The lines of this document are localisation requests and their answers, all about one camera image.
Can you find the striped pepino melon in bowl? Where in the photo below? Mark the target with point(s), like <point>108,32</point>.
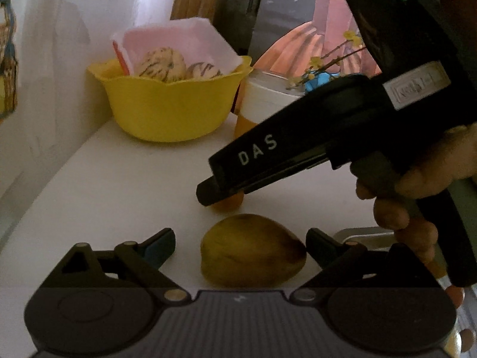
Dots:
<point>164,64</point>

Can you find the white orange cup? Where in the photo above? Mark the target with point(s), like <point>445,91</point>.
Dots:
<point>261,95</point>

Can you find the metal tray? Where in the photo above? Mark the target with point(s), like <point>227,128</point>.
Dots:
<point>374,238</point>

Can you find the yellow flower twig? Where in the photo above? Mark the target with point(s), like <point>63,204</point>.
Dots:
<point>352,44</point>

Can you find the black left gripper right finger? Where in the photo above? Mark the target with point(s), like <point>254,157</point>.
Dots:
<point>339,263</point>

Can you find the yellow plastic bowl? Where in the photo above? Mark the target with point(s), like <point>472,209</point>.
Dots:
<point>168,112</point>

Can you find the pink white foam tray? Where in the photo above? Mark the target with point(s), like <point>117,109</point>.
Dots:
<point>195,38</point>

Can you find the right hand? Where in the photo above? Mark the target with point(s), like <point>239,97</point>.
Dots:
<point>399,206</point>

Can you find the small orange kumquat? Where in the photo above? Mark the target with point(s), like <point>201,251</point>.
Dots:
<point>229,204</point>

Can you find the house drawings paper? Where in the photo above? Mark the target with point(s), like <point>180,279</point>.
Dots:
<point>9,62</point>

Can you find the girl in dress poster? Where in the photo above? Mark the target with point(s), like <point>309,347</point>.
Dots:
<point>290,54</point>

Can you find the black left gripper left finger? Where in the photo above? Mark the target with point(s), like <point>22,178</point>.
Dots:
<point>139,263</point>

